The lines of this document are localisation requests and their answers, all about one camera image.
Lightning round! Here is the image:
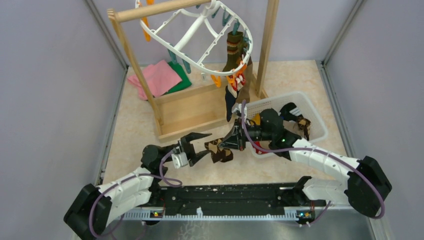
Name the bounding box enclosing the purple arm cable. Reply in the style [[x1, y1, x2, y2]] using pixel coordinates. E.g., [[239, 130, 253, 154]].
[[88, 150, 184, 240], [240, 99, 386, 220]]

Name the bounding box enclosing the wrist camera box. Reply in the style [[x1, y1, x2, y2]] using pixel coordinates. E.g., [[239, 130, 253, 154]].
[[171, 152, 189, 169], [231, 103, 247, 117]]

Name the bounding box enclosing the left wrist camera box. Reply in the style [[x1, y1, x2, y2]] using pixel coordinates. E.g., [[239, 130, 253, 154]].
[[171, 152, 189, 169]]

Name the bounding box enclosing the brown argyle sock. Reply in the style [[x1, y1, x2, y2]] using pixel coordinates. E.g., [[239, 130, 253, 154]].
[[204, 137, 234, 164], [296, 116, 312, 141]]

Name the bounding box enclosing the white round clip hanger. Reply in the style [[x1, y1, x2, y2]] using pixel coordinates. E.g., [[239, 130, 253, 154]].
[[139, 0, 253, 77]]

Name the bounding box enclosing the wooden hanger rack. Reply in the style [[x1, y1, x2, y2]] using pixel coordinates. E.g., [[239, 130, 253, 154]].
[[106, 0, 280, 143]]

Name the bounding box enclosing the yellow sock in basket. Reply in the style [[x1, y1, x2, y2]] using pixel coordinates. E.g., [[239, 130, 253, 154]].
[[247, 113, 261, 126]]

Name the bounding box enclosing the navy white red hanging sock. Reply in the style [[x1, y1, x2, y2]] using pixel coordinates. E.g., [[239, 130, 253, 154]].
[[225, 72, 246, 122]]

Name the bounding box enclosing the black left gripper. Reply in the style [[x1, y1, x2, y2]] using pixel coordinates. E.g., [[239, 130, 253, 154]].
[[163, 132, 215, 167]]

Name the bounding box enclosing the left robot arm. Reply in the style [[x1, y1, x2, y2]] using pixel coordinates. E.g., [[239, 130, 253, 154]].
[[63, 132, 208, 240]]

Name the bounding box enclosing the teal clothes clip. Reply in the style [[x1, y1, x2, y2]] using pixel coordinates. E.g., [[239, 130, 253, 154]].
[[182, 58, 192, 74]]

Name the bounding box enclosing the olive striped hanging sock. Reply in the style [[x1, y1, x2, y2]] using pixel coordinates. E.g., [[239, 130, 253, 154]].
[[222, 31, 248, 72]]

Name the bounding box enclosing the orange clip at back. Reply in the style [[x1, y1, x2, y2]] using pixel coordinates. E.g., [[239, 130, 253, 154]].
[[139, 2, 152, 43]]

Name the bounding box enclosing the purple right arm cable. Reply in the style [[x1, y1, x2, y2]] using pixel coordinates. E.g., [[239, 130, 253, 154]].
[[240, 99, 386, 220]]

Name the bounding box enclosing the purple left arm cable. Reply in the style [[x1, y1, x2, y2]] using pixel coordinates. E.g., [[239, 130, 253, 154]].
[[88, 150, 184, 240]]

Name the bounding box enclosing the white clothes clip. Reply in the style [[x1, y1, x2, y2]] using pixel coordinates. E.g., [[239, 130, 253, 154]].
[[201, 72, 207, 82]]

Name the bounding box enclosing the white plastic laundry basket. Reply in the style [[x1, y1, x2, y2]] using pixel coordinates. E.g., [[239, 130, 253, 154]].
[[246, 91, 329, 159]]

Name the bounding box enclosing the pink cloth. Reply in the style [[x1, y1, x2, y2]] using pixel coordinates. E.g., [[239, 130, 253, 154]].
[[142, 60, 181, 97]]

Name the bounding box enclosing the black sock in basket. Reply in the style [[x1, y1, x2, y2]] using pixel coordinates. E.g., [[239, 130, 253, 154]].
[[279, 102, 301, 122]]

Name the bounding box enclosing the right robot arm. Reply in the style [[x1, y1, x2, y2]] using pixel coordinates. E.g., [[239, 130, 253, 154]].
[[219, 108, 393, 219]]

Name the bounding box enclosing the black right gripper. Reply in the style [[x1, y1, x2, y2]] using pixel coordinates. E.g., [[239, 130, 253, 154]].
[[218, 117, 273, 152]]

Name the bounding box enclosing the orange clothes clip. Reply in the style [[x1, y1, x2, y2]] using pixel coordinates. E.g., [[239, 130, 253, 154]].
[[210, 75, 222, 88]]

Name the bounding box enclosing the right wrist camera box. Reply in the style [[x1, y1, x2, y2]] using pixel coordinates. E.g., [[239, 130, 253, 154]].
[[231, 103, 247, 117]]

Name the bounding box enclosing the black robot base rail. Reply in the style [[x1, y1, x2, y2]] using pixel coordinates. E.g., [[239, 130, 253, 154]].
[[126, 182, 327, 225]]

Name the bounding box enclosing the green cloth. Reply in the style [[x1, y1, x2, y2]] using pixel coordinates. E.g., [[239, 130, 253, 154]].
[[165, 61, 192, 95]]

